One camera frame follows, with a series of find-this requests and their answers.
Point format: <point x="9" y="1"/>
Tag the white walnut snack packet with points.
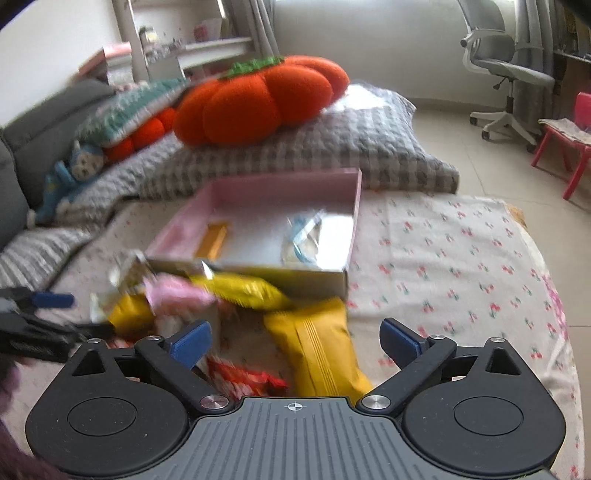
<point x="190" y="342"/>

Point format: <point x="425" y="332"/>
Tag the pink cardboard box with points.
<point x="257" y="208"/>

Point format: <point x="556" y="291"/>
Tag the small orange plush cushion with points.
<point x="148" y="133"/>

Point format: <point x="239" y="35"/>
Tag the white bookshelf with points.
<point x="179" y="39"/>

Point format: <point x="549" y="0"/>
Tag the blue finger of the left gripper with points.
<point x="52" y="300"/>

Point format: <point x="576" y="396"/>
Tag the white office chair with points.
<point x="490" y="49"/>

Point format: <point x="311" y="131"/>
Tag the grey checkered quilted pillow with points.
<point x="369" y="129"/>

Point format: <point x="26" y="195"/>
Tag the orange pumpkin plush cushion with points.
<point x="253" y="100"/>

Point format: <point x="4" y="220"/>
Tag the grey checkered blanket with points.
<point x="35" y="257"/>

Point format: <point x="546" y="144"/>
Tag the grey curtain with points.
<point x="254" y="19"/>

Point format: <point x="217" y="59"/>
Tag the cherry print cloth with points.
<point x="457" y="266"/>

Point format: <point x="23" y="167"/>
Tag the small yellow snack bag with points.
<point x="243" y="290"/>

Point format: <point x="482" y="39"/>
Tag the pink plastic kids chair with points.
<point x="573" y="137"/>

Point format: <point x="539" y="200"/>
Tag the dark grey sofa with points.
<point x="33" y="142"/>

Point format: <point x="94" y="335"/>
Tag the pink snack packet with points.
<point x="171" y="295"/>

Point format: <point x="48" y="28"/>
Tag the blue monkey plush toy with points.
<point x="66" y="181"/>

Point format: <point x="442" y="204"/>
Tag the large yellow snack bag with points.
<point x="132" y="317"/>

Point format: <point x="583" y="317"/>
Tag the gold bar snack wrapper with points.
<point x="212" y="241"/>

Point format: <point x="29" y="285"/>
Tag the red snack packet right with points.
<point x="238" y="382"/>

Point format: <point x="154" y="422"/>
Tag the green snowflake pillow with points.
<point x="123" y="114"/>

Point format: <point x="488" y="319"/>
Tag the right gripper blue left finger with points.
<point x="171" y="361"/>

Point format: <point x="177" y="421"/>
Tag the stack of books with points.
<point x="112" y="65"/>

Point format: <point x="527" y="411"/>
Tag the wooden desk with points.
<point x="572" y="76"/>

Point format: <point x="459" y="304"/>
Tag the clear blue label packet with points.
<point x="301" y="244"/>

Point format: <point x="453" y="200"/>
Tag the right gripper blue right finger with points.
<point x="421" y="362"/>

